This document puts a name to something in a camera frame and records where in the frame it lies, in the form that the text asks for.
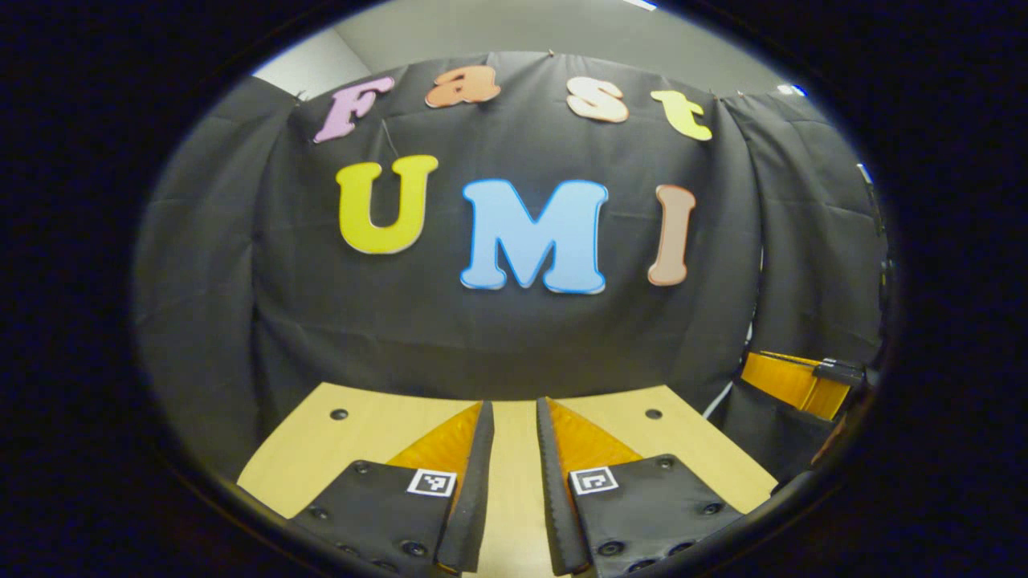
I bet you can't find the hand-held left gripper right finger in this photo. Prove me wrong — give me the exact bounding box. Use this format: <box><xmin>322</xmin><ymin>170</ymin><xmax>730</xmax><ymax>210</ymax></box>
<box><xmin>535</xmin><ymin>397</ymin><xmax>744</xmax><ymax>577</ymax></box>

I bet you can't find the black backdrop cloth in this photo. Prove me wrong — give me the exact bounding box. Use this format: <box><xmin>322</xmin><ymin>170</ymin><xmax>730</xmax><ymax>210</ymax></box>
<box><xmin>133</xmin><ymin>51</ymin><xmax>892</xmax><ymax>495</ymax></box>

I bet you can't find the white cable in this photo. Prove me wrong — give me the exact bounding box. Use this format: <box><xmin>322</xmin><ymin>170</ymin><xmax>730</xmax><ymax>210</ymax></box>
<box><xmin>703</xmin><ymin>381</ymin><xmax>736</xmax><ymax>420</ymax></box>

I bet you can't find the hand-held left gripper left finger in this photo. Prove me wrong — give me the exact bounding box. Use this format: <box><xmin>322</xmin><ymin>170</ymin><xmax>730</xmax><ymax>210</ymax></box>
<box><xmin>286</xmin><ymin>400</ymin><xmax>496</xmax><ymax>577</ymax></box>

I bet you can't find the light wooden desktop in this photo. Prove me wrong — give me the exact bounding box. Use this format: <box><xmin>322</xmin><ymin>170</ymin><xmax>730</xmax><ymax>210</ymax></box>
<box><xmin>237</xmin><ymin>382</ymin><xmax>778</xmax><ymax>578</ymax></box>

